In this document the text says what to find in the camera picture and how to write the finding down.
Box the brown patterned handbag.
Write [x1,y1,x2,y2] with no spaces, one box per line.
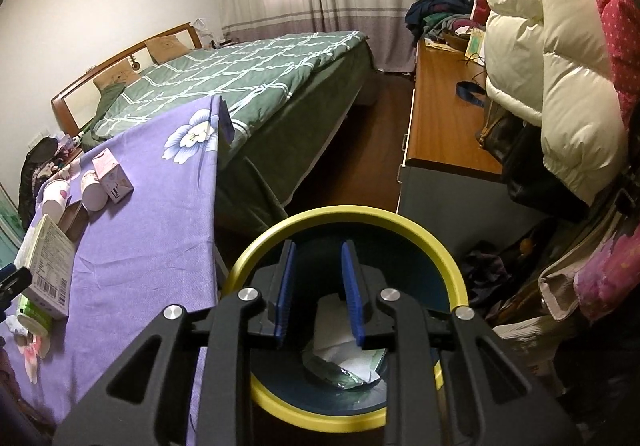
[477,98,526,163]

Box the brown pillow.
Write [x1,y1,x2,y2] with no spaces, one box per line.
[93,68,136,92]
[145,35,194,65]

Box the green bottle white cap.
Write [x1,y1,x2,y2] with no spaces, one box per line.
[17,293,54,338]

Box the blue strap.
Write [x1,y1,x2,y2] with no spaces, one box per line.
[456,81,487,108]

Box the woven brown basket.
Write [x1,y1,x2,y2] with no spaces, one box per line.
[442,28,476,52]

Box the wooden bed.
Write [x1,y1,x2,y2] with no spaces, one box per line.
[51,22,378,232]

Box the green checked quilt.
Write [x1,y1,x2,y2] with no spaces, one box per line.
[80,30,378,232]

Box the green yellow card box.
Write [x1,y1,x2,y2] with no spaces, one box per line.
[465,28,487,60]

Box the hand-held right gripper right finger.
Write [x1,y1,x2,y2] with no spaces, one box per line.
[340,241,583,446]

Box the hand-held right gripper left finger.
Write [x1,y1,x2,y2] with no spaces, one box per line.
[52,240,301,446]

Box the pink floral cloth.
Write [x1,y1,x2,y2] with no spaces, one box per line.
[572,221,640,322]

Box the white down jacket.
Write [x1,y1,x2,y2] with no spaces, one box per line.
[485,0,631,207]

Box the pink carton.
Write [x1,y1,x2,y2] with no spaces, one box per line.
[92,149,135,204]

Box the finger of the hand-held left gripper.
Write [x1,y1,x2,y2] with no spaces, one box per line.
[0,265,29,313]

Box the white paper sheet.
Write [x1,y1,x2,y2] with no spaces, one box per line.
[307,296,358,354]

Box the wooden top dresser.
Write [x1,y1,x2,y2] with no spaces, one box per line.
[397,38,546,247]

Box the green white barcode box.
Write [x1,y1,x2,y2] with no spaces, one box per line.
[22,214,76,320]

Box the purple floral tablecloth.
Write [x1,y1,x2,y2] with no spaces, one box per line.
[0,95,236,427]

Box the beige bag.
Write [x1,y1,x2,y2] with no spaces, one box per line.
[537,206,640,323]

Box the pile of clothes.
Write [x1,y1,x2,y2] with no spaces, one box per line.
[405,0,488,45]

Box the pink dotted garment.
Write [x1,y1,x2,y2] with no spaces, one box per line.
[570,0,640,127]

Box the white paper cup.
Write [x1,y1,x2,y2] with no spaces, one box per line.
[42,180,71,228]
[81,170,108,212]

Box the small brown box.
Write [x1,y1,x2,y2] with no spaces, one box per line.
[60,201,90,243]

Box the yellow rimmed blue bin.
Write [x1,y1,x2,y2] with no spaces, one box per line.
[222,206,469,429]

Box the black cloth bag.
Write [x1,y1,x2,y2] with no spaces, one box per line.
[19,136,61,227]

